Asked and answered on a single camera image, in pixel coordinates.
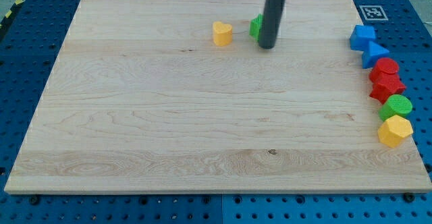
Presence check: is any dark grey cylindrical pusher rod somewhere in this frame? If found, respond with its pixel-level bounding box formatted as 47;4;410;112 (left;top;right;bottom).
259;0;286;49

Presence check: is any green star block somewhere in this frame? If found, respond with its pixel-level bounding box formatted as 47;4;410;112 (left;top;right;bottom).
249;13;263;41

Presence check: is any red star block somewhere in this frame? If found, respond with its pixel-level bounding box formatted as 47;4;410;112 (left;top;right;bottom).
369;74;406;105

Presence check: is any yellow heart block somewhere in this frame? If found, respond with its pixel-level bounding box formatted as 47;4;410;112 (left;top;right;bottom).
213;21;233;47

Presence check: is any white fiducial marker tag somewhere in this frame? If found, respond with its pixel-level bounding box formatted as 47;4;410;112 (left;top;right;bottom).
359;5;388;21

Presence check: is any blue cube block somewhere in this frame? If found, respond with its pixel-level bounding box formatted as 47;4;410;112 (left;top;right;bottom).
350;24;376;51

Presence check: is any blue triangle block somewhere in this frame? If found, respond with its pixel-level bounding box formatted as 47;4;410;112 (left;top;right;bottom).
362;41;389;69

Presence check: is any red cylinder block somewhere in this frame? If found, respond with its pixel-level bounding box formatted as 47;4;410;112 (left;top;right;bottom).
369;57;399;82

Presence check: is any green cylinder block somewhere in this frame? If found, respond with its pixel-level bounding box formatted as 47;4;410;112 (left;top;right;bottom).
379;94;413;121

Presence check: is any light wooden board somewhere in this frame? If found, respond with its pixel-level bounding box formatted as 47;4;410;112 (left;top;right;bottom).
5;0;431;195

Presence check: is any yellow hexagon block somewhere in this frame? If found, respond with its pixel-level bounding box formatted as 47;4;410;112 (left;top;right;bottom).
377;115;414;148

